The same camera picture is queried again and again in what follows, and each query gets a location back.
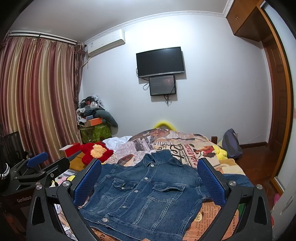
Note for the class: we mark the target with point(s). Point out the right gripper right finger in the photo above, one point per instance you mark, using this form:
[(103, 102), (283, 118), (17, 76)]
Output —
[(255, 222)]

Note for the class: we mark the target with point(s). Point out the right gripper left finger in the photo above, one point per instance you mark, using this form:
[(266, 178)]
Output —
[(43, 221)]

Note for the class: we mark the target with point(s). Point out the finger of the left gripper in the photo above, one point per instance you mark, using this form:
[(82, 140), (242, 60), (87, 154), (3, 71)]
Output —
[(56, 168), (36, 160)]

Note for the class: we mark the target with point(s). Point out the blue denim jacket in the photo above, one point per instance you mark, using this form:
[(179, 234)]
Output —
[(156, 199)]

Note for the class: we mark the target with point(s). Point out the clutter pile of clothes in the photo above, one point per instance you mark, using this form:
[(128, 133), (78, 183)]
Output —
[(88, 107)]

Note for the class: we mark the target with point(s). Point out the red box beside bed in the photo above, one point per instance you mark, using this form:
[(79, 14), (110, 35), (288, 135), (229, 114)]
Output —
[(70, 150)]

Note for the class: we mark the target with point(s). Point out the red plush toy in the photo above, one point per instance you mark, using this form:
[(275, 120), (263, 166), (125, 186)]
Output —
[(96, 150)]

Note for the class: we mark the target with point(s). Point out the green patterned storage box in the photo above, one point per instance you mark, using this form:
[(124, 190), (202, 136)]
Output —
[(95, 133)]

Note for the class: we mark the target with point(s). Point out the orange shoe box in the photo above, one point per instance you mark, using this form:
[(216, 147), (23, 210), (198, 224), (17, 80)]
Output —
[(93, 122)]

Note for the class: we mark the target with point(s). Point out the beige green plush blanket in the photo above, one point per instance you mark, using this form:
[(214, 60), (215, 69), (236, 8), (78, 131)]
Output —
[(229, 166)]

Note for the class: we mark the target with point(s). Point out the white cloth on bed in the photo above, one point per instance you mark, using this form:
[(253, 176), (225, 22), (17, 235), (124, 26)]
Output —
[(115, 143)]

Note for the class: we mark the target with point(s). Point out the grey pillow on pile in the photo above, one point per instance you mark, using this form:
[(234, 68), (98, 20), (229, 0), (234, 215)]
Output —
[(107, 116)]

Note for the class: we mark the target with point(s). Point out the yellow fleece blanket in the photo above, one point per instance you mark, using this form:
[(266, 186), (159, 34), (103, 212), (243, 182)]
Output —
[(221, 154)]

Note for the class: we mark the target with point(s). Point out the striped red gold curtain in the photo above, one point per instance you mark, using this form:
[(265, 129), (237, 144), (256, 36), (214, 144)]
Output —
[(40, 85)]

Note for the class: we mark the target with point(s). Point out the grey purple backpack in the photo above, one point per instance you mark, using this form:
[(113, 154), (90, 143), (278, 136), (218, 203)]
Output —
[(231, 145)]

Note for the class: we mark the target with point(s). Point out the newspaper print bed blanket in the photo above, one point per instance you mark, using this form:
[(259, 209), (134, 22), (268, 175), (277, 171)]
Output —
[(188, 148)]

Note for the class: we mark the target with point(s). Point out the white air conditioner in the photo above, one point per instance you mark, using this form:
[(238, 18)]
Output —
[(98, 45)]

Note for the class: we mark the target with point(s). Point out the small black wall monitor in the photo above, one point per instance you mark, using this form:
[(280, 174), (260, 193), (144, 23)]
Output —
[(162, 85)]

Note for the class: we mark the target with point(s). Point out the wall mounted black television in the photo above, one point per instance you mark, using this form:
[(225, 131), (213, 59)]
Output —
[(160, 62)]

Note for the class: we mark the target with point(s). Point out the brown wooden wall cabinet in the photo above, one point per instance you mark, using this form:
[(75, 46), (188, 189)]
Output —
[(247, 21)]

